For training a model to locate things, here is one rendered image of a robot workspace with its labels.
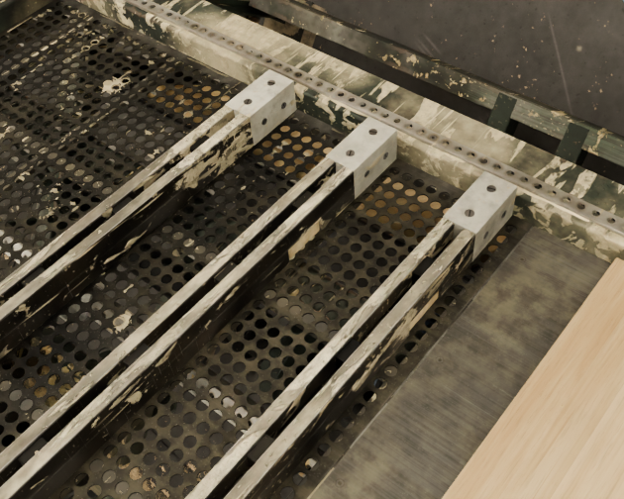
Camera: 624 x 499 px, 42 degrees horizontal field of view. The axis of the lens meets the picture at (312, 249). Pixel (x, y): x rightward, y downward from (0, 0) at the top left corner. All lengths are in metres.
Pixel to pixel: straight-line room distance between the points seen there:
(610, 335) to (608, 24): 1.16
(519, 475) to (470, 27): 1.52
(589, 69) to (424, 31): 0.49
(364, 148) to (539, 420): 0.54
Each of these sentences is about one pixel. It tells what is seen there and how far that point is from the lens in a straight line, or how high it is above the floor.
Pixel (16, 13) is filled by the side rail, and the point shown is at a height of 1.00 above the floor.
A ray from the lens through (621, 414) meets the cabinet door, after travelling 1.18.
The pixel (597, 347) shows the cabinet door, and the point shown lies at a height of 1.03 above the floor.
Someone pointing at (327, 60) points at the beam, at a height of 0.82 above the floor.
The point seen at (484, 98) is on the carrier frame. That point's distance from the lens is 2.15.
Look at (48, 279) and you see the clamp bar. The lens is 1.29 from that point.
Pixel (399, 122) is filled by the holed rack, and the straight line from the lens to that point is 1.45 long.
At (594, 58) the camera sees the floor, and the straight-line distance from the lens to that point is 2.25.
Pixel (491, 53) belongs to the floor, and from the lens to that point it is 2.34.
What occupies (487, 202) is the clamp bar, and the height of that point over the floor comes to 0.97.
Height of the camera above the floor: 2.17
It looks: 54 degrees down
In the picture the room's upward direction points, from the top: 107 degrees counter-clockwise
